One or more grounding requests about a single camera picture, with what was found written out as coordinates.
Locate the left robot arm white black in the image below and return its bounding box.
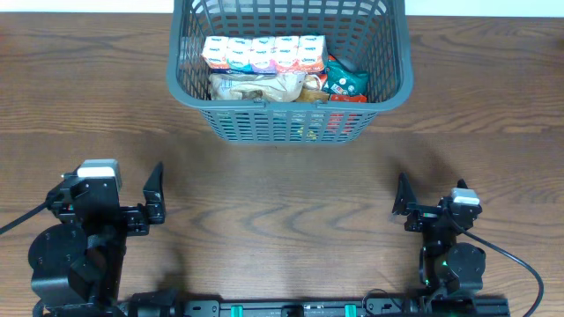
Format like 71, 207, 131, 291
28, 159, 166, 316

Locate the red yellow pasta packet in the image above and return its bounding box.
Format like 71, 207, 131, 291
295, 74, 367, 103

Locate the beige foil pouch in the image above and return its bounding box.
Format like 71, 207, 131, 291
209, 73, 306, 102

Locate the blue green tissue pack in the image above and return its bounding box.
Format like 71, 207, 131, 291
201, 35, 329, 74

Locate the green Nescafe coffee bag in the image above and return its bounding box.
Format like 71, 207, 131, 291
322, 55, 369, 96

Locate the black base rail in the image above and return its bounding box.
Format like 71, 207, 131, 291
118, 289, 510, 317

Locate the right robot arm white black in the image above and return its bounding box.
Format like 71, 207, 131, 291
392, 173, 486, 313

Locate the grey plastic lattice basket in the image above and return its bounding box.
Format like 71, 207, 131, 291
167, 0, 413, 144

